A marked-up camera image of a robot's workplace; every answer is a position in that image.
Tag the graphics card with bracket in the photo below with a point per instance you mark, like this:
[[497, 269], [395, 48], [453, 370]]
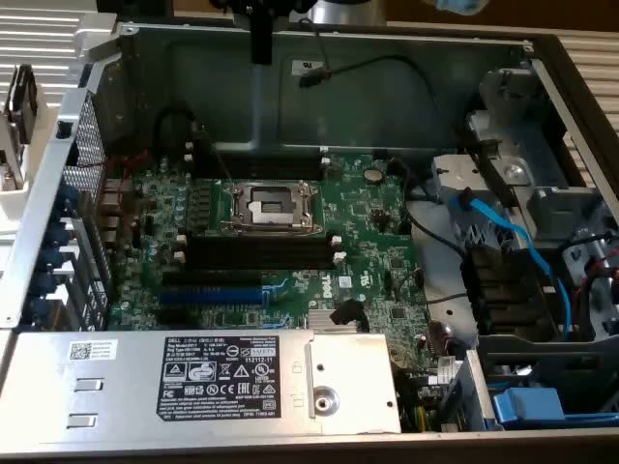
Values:
[[26, 101]]

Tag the black RAM slot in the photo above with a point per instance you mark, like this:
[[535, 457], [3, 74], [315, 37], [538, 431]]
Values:
[[261, 248], [271, 150], [261, 240], [271, 166], [261, 265], [271, 174], [271, 158], [261, 256]]

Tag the metal port block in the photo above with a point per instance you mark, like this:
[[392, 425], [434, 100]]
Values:
[[116, 203]]

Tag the grey metal disk bay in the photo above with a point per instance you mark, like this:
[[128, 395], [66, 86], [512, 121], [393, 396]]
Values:
[[546, 203]]

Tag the green motherboard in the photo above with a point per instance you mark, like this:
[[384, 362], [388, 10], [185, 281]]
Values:
[[367, 232]]

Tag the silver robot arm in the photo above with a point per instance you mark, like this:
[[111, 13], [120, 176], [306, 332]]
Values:
[[348, 9]]

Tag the long black expansion slot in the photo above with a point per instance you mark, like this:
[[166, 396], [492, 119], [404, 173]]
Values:
[[213, 278]]

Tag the short black expansion slot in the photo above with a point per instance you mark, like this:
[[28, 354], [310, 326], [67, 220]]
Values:
[[174, 316]]

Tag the silver power supply unit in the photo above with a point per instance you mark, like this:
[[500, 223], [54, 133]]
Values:
[[121, 386]]

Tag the blue plastic drive latch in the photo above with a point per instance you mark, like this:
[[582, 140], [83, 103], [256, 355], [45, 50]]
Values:
[[527, 406]]

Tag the black ribbed plastic bracket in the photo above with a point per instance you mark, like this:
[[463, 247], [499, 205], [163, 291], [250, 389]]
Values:
[[508, 290]]

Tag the blue card latch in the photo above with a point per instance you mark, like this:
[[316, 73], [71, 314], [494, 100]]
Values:
[[68, 200], [36, 309], [60, 233], [49, 259], [42, 284]]

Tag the silver finned heatsink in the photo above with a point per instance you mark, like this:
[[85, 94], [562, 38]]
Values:
[[319, 321]]

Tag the grey metal PC case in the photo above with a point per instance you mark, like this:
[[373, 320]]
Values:
[[362, 96]]

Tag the thin socket locking lever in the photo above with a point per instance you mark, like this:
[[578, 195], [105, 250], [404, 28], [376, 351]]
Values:
[[217, 154]]

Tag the round coin battery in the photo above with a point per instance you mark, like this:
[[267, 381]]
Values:
[[372, 175]]

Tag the metal CPU socket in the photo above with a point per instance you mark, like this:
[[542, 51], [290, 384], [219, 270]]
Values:
[[271, 208]]

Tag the blue expansion slot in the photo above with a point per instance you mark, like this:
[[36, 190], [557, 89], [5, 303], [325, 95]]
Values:
[[208, 296]]

